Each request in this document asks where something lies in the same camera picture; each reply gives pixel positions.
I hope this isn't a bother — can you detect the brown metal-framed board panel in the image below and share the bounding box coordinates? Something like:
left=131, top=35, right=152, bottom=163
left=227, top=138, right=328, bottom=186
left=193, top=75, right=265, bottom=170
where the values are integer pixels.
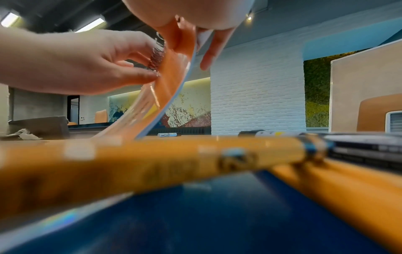
left=327, top=39, right=402, bottom=133

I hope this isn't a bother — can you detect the person's right hand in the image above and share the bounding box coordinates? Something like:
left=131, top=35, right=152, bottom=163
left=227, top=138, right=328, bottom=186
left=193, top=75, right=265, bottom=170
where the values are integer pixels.
left=121, top=0, right=255, bottom=71

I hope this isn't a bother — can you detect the orange spiral notebook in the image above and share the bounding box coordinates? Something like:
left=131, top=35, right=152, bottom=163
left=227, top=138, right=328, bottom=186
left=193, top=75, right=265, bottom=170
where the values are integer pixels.
left=91, top=19, right=200, bottom=143

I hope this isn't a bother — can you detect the person's left hand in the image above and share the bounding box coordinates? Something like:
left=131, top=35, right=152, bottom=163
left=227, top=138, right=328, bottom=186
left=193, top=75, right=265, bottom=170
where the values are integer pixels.
left=0, top=26, right=161, bottom=97

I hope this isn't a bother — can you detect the dark wooden box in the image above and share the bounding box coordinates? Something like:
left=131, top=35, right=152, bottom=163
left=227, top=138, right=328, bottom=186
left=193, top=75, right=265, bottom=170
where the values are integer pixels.
left=7, top=115, right=70, bottom=139

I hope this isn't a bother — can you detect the green foliage wall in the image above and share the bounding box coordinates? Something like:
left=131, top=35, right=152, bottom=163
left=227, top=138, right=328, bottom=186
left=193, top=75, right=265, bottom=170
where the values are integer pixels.
left=302, top=50, right=365, bottom=128

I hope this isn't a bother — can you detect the linear ceiling light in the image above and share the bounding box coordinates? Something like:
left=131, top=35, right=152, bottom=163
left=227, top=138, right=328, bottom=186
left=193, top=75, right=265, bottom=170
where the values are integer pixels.
left=0, top=12, right=21, bottom=28
left=75, top=16, right=106, bottom=33

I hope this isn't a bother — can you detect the wooden table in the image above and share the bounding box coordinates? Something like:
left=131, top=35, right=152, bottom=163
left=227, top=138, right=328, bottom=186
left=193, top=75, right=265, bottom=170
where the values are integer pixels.
left=0, top=133, right=402, bottom=254

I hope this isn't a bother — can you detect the bunch of yellow pencils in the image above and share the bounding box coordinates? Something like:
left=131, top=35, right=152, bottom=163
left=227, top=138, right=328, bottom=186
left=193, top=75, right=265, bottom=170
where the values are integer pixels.
left=0, top=135, right=402, bottom=251

